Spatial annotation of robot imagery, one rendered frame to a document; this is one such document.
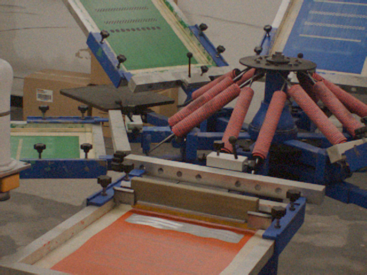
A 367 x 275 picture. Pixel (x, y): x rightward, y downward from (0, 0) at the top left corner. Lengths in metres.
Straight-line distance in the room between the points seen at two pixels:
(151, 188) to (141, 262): 0.36
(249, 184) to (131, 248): 0.53
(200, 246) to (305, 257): 2.42
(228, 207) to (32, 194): 3.19
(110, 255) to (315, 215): 3.21
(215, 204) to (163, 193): 0.17
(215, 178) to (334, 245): 2.31
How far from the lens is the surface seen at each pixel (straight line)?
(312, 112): 2.99
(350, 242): 5.00
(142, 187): 2.54
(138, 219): 2.51
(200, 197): 2.48
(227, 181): 2.69
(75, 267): 2.21
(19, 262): 2.16
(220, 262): 2.26
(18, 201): 5.41
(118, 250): 2.31
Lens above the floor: 1.88
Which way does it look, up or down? 16 degrees down
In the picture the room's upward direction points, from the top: 2 degrees clockwise
